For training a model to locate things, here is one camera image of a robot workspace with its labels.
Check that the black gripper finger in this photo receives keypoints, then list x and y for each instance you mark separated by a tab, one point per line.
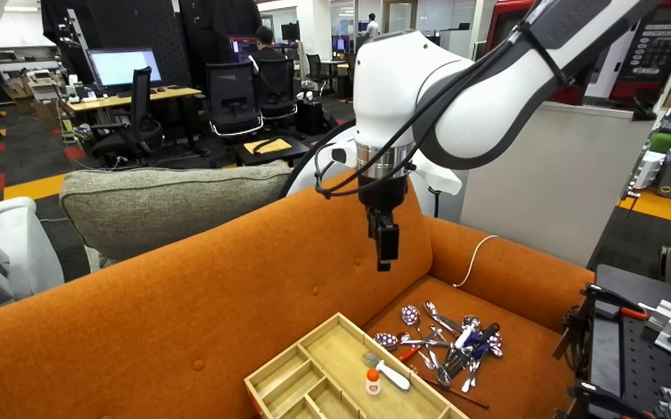
373	222
387	248

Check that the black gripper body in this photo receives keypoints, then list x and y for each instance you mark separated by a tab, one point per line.
386	189

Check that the small orange white object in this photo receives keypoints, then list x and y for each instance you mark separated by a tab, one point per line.
372	383

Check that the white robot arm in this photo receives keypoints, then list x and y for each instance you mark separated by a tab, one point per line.
507	93

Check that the wooden compartment tray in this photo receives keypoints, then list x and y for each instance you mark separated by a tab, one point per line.
336	363

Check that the orange fabric couch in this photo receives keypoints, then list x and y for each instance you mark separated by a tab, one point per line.
156	310

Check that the white round table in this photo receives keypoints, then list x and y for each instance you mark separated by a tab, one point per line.
314	163

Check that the black office chair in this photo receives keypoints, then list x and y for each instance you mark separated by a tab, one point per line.
233	97
279	84
139	118

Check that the plain metal spoon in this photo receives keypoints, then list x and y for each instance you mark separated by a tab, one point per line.
470	380

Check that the thin red stick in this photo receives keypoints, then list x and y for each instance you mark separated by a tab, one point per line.
460	394

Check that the background person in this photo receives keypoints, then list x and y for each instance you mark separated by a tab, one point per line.
372	23

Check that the white cabinet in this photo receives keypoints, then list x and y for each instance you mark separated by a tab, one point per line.
554	186

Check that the grey cushion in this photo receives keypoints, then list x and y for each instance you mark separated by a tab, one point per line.
165	205

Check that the orange black clamp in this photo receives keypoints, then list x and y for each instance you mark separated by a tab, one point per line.
618	307

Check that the dark robot table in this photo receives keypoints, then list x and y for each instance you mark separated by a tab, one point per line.
630	288

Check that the wooden office desk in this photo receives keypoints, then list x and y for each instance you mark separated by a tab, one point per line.
134	98

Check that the black perforated breadboard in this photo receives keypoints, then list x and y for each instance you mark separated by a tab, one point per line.
639	363

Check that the computer monitor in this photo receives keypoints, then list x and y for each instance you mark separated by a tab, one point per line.
124	68

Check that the light grey armchair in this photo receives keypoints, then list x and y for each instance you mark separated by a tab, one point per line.
1	257

